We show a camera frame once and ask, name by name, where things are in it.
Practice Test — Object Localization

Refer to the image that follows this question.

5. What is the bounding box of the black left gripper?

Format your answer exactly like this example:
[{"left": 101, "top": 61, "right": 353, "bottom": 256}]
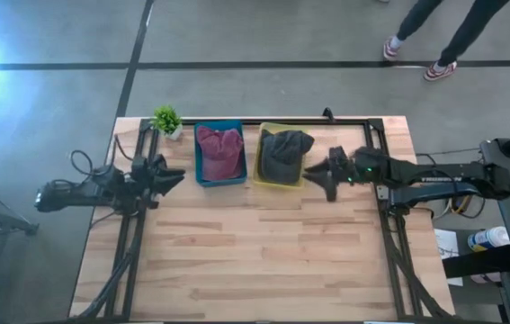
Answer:
[{"left": 130, "top": 155, "right": 186, "bottom": 211}]

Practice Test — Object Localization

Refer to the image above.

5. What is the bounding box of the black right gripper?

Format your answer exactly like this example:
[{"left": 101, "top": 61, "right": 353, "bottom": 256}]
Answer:
[{"left": 301, "top": 146, "right": 360, "bottom": 203}]

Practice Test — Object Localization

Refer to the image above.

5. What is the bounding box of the dark green baseball cap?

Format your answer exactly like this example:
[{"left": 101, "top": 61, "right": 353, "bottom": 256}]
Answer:
[{"left": 261, "top": 130, "right": 316, "bottom": 185}]

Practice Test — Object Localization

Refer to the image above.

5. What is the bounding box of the blue plastic bin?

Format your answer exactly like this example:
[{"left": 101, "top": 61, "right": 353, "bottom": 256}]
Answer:
[{"left": 193, "top": 119, "right": 248, "bottom": 188}]

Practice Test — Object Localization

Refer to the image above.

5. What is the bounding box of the small green potted plant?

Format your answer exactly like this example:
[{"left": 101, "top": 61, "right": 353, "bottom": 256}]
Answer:
[{"left": 150, "top": 103, "right": 183, "bottom": 141}]

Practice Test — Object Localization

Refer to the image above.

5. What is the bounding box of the yellow plastic bin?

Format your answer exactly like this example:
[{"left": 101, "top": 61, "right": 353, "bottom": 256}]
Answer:
[{"left": 253, "top": 121, "right": 309, "bottom": 190}]

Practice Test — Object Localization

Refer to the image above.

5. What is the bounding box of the person's red white shoe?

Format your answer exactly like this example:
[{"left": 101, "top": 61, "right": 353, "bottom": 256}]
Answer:
[
  {"left": 423, "top": 60, "right": 459, "bottom": 83},
  {"left": 382, "top": 36, "right": 403, "bottom": 62}
]

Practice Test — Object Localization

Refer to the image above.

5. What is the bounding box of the white paper sheet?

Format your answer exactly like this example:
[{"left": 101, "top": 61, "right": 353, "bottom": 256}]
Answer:
[{"left": 434, "top": 228, "right": 464, "bottom": 287}]

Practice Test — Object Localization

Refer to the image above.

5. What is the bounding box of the white wipes canister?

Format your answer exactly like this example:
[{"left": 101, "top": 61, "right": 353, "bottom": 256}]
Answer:
[{"left": 467, "top": 226, "right": 510, "bottom": 252}]

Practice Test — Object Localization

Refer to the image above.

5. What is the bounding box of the person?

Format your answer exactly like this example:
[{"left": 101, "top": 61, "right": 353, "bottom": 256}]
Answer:
[{"left": 396, "top": 0, "right": 510, "bottom": 68}]

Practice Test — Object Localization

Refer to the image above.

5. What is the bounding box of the black aluminium table frame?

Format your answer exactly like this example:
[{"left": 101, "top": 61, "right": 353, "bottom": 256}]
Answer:
[{"left": 69, "top": 117, "right": 458, "bottom": 323}]

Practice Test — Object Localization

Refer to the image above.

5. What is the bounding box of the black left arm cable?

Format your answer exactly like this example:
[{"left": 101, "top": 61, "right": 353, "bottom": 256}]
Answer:
[{"left": 69, "top": 133, "right": 135, "bottom": 179}]

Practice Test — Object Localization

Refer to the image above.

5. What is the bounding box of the floor cable bundle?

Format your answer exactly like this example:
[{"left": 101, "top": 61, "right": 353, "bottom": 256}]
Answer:
[{"left": 416, "top": 147, "right": 486, "bottom": 221}]

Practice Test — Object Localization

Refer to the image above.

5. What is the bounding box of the black strap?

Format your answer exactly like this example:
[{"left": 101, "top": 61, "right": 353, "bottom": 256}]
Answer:
[{"left": 442, "top": 245, "right": 510, "bottom": 279}]

